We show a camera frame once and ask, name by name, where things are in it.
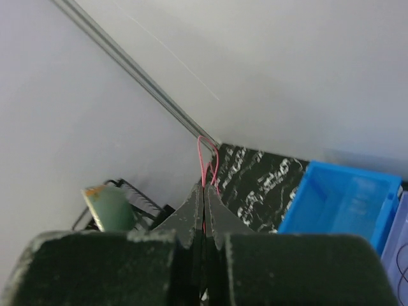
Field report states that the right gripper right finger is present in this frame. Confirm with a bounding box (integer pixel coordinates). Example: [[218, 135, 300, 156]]
[[203, 185, 397, 305]]

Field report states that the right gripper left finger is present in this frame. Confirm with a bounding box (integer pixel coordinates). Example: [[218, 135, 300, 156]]
[[6, 184, 203, 305]]

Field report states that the pink thin cable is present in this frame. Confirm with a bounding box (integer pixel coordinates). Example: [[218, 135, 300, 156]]
[[196, 136, 221, 196]]

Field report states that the black thin cable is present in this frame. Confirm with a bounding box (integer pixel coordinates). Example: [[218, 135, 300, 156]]
[[395, 240, 408, 297]]

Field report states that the blue plastic bin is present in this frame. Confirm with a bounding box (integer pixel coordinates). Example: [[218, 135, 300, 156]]
[[278, 161, 402, 254]]

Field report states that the lavender plastic bin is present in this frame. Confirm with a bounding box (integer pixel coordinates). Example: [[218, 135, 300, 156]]
[[381, 191, 407, 305]]

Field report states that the black wire dish rack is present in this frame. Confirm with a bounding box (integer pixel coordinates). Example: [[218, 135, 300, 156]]
[[71, 178, 175, 231]]

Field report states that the left aluminium frame post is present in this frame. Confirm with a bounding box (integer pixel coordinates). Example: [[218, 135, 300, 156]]
[[54, 0, 221, 147]]

